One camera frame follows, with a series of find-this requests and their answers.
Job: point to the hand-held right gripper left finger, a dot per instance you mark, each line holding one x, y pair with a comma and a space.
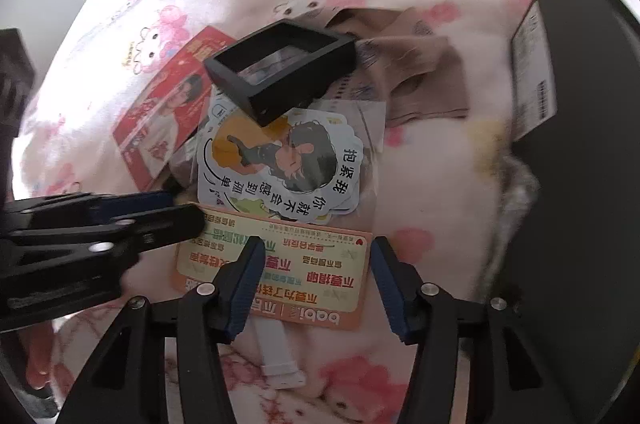
247, 284

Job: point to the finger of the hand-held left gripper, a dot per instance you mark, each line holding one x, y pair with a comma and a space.
130, 204
165, 226

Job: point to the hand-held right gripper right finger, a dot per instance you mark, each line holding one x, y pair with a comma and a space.
387, 289

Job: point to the orange printed card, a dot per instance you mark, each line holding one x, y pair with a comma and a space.
325, 264

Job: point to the red photo card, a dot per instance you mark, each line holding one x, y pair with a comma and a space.
165, 123

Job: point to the white cartoon paper fan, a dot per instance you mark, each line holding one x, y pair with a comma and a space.
280, 153

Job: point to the clear printed plastic sleeve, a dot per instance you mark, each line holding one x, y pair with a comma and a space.
365, 113

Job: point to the black square frame box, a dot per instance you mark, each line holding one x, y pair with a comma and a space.
305, 83

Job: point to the black container box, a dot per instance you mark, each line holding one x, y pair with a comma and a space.
575, 204

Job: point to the person's left hand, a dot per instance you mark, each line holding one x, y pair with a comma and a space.
40, 354

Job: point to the clear crinkled plastic wrap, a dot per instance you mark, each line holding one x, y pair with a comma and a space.
520, 189

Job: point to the brown patterned garment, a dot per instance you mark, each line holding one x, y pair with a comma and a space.
430, 83

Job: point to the pink printed blanket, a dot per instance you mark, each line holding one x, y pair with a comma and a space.
250, 3

